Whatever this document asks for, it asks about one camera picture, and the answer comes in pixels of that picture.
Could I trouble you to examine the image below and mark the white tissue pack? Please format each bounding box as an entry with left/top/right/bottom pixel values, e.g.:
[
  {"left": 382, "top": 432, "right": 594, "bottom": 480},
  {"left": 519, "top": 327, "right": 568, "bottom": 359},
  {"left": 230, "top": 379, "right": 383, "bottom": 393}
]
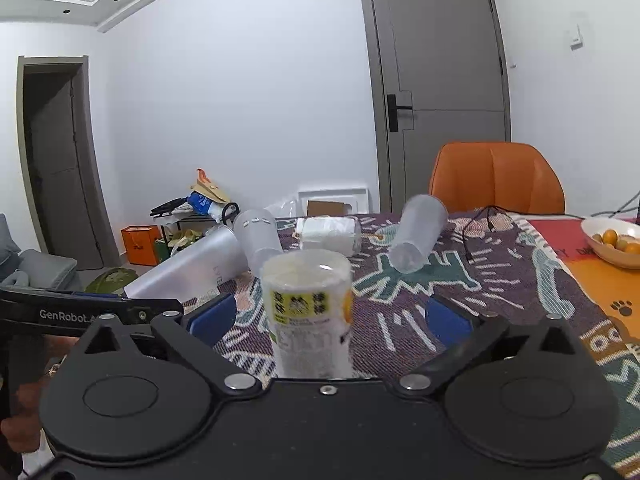
[{"left": 295, "top": 216, "right": 363, "bottom": 257}]

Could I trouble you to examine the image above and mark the translucent cup with white marks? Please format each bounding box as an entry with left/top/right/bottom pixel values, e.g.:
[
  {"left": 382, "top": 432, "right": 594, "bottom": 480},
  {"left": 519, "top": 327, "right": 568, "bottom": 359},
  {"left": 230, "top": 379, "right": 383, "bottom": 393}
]
[{"left": 233, "top": 207, "right": 285, "bottom": 286}]

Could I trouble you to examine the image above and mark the large white tumbler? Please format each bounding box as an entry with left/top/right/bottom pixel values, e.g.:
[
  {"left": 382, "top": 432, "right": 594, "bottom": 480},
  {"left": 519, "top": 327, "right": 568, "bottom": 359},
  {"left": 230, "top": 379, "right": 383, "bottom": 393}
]
[{"left": 123, "top": 224, "right": 249, "bottom": 306}]

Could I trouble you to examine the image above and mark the white cup with yellow label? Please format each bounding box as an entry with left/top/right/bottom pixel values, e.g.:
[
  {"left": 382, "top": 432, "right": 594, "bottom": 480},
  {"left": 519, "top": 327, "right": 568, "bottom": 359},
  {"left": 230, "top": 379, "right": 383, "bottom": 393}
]
[{"left": 260, "top": 251, "right": 355, "bottom": 379}]

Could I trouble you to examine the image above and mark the black shoe rack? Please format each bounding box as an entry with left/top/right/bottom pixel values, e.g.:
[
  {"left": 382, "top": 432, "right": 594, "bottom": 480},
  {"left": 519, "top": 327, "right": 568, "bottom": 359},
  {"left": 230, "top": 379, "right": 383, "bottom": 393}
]
[{"left": 150, "top": 197, "right": 240, "bottom": 256}]

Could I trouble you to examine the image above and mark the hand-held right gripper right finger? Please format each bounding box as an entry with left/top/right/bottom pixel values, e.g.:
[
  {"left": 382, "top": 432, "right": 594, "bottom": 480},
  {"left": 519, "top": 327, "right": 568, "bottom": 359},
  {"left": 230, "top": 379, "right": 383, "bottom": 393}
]
[{"left": 397, "top": 296, "right": 582, "bottom": 392}]

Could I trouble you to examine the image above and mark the orange chair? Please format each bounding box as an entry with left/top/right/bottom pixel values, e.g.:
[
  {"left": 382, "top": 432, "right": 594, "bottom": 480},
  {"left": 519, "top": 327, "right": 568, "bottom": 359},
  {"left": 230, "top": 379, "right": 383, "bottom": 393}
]
[{"left": 428, "top": 142, "right": 566, "bottom": 216}]

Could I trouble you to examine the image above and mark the orange paw print mat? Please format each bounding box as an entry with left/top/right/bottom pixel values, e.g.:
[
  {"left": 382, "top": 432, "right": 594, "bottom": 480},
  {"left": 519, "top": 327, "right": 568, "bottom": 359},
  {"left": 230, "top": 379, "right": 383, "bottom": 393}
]
[{"left": 527, "top": 215, "right": 640, "bottom": 346}]

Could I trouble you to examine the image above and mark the blue and white bag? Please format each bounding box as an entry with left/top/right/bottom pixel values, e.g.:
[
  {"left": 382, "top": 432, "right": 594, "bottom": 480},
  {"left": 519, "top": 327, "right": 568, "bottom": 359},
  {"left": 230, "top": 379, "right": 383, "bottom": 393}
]
[{"left": 187, "top": 191, "right": 232, "bottom": 223}]

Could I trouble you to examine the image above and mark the black cable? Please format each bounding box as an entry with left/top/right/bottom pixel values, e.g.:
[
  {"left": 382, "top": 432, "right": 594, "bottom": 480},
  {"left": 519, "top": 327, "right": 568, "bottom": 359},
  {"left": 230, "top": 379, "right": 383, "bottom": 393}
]
[{"left": 462, "top": 205, "right": 640, "bottom": 265}]

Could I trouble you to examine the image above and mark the dark open door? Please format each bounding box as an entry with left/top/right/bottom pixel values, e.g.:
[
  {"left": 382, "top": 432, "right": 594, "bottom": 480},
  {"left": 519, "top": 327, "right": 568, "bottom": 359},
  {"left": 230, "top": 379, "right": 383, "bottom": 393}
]
[{"left": 16, "top": 55, "right": 121, "bottom": 272}]

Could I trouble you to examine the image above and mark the grey sofa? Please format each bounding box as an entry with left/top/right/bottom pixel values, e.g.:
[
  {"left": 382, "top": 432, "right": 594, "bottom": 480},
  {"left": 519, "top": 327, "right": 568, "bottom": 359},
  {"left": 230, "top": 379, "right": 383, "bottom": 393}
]
[{"left": 0, "top": 213, "right": 83, "bottom": 293}]

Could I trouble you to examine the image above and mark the olive green cloth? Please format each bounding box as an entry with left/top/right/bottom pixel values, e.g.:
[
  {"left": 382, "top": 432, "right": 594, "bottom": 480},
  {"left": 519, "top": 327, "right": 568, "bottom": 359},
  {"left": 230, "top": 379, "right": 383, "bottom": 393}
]
[{"left": 85, "top": 268, "right": 139, "bottom": 296}]

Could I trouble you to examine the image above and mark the plain translucent plastic cup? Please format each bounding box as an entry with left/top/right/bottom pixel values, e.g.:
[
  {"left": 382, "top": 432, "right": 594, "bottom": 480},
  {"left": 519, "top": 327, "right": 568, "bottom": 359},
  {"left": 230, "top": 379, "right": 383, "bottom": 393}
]
[{"left": 389, "top": 194, "right": 449, "bottom": 275}]

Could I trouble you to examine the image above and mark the grey door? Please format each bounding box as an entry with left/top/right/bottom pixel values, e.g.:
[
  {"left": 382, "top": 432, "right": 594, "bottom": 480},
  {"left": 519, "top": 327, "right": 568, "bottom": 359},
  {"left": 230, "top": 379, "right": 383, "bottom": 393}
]
[{"left": 356, "top": 0, "right": 513, "bottom": 215}]

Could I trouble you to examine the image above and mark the white bowl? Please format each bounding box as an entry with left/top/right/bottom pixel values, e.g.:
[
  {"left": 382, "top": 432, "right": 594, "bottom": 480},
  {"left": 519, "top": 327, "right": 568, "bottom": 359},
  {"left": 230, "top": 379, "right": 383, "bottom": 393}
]
[{"left": 580, "top": 217, "right": 640, "bottom": 269}]

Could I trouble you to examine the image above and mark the black door handle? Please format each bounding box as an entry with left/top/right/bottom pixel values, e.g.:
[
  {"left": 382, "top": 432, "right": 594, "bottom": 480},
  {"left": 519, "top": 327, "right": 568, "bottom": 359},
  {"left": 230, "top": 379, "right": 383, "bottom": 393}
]
[{"left": 386, "top": 93, "right": 414, "bottom": 133}]

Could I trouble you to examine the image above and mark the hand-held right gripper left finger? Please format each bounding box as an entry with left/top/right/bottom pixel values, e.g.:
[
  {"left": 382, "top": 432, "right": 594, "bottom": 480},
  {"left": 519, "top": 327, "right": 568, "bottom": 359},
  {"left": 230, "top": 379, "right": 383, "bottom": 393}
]
[{"left": 80, "top": 292, "right": 262, "bottom": 392}]

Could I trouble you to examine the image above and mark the tan and orange paper bag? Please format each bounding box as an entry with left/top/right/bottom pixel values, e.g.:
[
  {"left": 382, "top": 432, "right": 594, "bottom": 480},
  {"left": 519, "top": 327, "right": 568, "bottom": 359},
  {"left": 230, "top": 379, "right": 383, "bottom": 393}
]
[{"left": 189, "top": 167, "right": 231, "bottom": 204}]

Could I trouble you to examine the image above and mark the person's left hand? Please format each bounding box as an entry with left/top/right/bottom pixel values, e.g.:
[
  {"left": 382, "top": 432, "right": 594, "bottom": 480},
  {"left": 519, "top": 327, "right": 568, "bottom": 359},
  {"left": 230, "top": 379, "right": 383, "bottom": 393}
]
[{"left": 0, "top": 336, "right": 77, "bottom": 456}]

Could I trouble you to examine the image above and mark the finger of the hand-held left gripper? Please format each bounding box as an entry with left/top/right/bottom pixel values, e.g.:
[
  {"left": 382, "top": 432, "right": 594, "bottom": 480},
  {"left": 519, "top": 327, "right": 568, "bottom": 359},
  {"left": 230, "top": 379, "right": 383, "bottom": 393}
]
[{"left": 122, "top": 298, "right": 185, "bottom": 325}]

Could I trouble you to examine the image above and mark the patterned purple tablecloth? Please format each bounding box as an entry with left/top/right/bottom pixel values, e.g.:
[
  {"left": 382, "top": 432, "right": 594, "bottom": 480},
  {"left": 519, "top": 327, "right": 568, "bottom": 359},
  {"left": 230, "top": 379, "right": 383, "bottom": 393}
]
[{"left": 190, "top": 210, "right": 640, "bottom": 478}]

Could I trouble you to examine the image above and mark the white framed board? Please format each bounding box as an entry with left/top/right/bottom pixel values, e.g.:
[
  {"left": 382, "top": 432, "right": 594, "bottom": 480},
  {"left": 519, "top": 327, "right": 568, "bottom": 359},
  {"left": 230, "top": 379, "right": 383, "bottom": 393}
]
[{"left": 298, "top": 187, "right": 370, "bottom": 217}]

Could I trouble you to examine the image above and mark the brown cardboard box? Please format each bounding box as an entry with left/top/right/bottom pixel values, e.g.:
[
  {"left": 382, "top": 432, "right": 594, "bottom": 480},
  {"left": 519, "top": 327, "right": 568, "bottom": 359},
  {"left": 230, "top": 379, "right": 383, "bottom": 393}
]
[{"left": 307, "top": 200, "right": 347, "bottom": 217}]

